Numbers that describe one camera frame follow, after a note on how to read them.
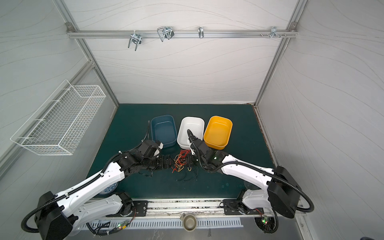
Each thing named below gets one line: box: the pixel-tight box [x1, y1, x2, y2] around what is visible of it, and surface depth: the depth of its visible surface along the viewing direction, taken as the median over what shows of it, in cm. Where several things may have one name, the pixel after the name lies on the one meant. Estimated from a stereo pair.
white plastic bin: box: [177, 116, 205, 150], surface depth 106 cm
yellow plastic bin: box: [203, 115, 233, 150], surface depth 106 cm
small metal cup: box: [180, 214, 197, 232], surface depth 70 cm
